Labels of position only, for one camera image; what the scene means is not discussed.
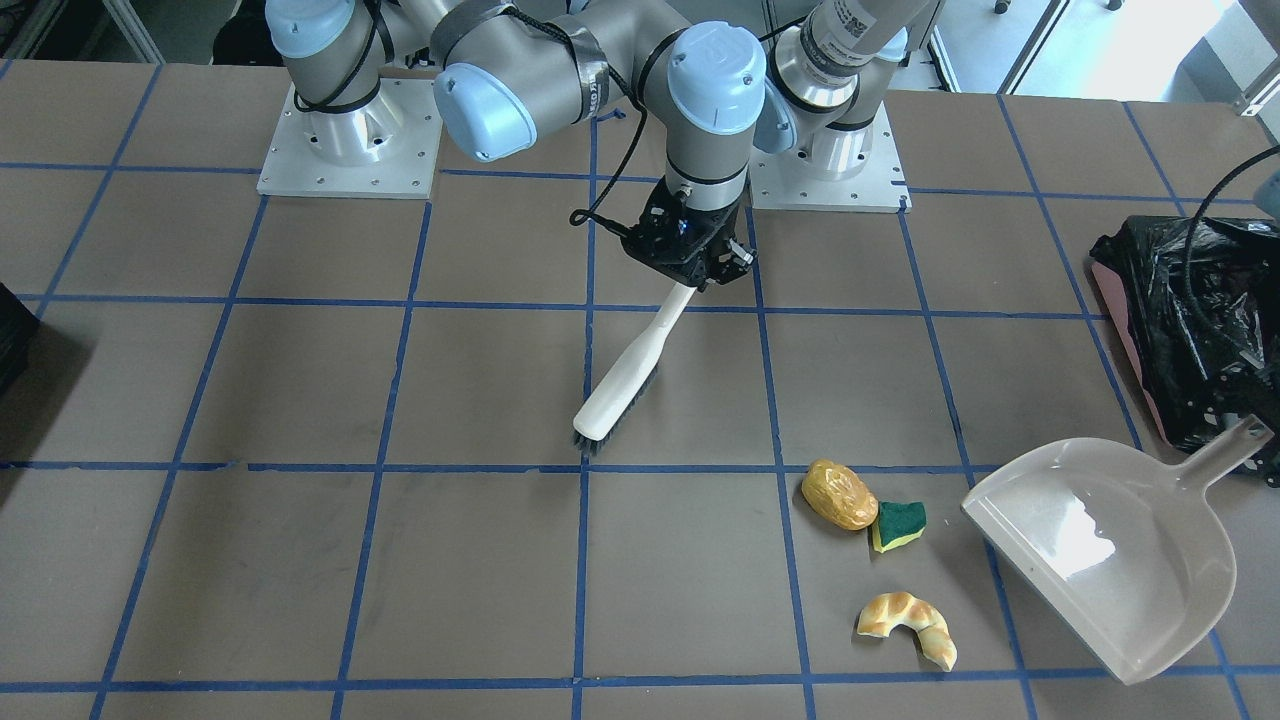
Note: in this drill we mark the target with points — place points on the bin black bag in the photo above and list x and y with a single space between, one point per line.
1196 305

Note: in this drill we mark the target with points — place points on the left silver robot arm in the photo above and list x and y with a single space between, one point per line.
827 77

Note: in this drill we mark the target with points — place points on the yellow green sponge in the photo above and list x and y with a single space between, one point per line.
897 524

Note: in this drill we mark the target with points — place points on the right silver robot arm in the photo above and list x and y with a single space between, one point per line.
374 83

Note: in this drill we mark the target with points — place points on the croissant bread piece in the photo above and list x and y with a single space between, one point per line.
888 611

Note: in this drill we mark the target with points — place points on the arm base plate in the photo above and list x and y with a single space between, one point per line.
386 150
852 172

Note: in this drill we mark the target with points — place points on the beige hand brush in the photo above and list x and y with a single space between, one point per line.
626 380

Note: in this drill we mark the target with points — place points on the beige plastic dustpan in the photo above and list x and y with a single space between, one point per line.
1125 548

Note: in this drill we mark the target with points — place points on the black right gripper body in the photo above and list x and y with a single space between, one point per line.
737 256

